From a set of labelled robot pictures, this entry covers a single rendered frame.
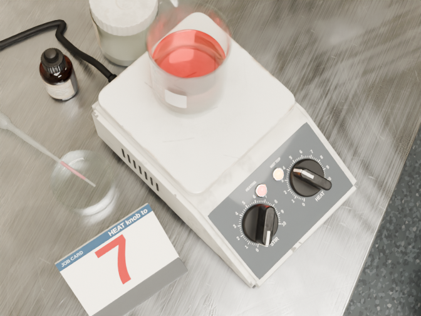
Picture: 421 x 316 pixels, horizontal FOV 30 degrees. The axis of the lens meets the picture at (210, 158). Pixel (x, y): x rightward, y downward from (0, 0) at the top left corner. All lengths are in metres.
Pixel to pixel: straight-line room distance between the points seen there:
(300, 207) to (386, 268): 0.84
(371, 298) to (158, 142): 0.91
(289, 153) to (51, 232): 0.22
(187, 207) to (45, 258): 0.14
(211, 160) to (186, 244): 0.10
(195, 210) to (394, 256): 0.91
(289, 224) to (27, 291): 0.23
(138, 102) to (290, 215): 0.16
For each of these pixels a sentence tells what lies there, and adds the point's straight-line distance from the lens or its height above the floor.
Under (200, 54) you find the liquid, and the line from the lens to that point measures 0.61.
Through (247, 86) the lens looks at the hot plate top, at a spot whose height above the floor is 0.84.
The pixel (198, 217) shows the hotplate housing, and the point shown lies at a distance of 0.63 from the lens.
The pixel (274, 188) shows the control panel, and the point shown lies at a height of 0.80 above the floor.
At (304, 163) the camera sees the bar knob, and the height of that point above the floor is 0.81.
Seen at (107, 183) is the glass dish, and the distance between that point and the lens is 0.70.
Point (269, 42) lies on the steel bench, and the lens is 0.76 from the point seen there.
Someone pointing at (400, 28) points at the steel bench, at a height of 0.75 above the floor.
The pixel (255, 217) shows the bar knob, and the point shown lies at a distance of 0.64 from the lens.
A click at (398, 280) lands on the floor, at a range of 1.50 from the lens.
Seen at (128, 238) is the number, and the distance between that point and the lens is 0.66.
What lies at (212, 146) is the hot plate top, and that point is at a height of 0.84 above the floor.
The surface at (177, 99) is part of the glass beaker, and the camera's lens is 0.59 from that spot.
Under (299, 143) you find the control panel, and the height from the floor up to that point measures 0.81.
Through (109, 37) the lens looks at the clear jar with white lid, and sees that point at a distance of 0.70.
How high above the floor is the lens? 1.42
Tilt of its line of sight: 71 degrees down
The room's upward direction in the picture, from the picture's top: 5 degrees clockwise
